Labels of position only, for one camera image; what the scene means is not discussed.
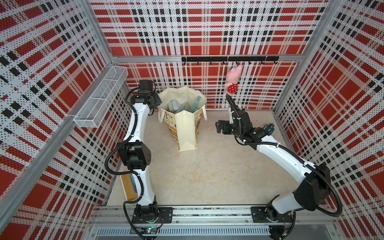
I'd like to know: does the teal alarm clock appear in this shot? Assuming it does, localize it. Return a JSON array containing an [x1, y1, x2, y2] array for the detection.
[[264, 123, 275, 135]]

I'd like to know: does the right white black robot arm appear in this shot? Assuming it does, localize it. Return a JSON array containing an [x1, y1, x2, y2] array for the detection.
[[215, 110, 343, 222]]

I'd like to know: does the teal pencil case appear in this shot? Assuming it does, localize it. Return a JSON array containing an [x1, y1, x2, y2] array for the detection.
[[190, 96, 202, 113]]

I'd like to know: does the pink plush pig toy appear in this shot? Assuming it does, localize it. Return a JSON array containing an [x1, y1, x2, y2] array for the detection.
[[224, 65, 243, 95]]

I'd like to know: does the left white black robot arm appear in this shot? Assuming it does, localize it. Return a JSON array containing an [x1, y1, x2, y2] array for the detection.
[[104, 80, 162, 222]]

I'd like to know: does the cream floral canvas bag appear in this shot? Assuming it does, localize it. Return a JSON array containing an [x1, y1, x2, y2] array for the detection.
[[157, 86, 207, 152]]

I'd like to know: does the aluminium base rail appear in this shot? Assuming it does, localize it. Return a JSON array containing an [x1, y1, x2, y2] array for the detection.
[[85, 205, 343, 240]]

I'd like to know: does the light blue box in bag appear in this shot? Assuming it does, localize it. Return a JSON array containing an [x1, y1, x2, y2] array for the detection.
[[168, 100, 191, 114]]

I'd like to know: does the white box wooden lid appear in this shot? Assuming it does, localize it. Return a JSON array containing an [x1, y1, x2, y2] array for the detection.
[[121, 175, 139, 201]]

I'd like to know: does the white wire mesh shelf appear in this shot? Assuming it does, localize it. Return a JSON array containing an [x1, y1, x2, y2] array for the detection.
[[74, 66, 128, 129]]

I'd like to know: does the black wall hook rail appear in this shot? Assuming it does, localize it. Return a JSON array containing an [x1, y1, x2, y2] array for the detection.
[[181, 56, 280, 63]]

